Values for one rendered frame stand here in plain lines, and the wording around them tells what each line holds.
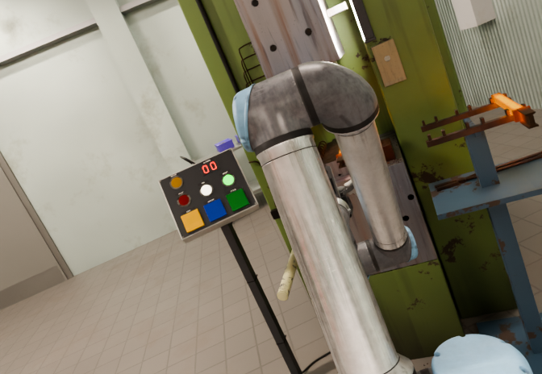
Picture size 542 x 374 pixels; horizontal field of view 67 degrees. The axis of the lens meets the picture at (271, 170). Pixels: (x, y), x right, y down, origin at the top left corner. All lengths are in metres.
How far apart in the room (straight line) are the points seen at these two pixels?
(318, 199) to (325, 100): 0.17
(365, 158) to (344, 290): 0.28
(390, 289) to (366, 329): 1.17
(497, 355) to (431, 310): 1.18
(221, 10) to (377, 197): 1.20
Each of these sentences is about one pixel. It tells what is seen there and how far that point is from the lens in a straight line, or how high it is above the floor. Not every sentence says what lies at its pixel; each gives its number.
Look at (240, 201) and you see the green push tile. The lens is 1.69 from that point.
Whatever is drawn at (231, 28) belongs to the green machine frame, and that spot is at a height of 1.66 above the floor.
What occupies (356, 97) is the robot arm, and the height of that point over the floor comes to 1.33.
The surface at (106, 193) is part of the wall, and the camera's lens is 5.73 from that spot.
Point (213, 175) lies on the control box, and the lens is 1.74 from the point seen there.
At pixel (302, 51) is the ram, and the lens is 1.67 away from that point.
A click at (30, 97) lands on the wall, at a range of 5.84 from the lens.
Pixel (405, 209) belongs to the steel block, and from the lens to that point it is 1.74.
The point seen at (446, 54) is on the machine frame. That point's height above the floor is 1.16.
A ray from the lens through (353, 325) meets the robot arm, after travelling 0.75.
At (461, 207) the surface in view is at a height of 0.76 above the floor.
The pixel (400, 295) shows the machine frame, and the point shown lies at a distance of 1.94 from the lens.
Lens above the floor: 1.43
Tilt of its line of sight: 13 degrees down
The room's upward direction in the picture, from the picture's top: 23 degrees counter-clockwise
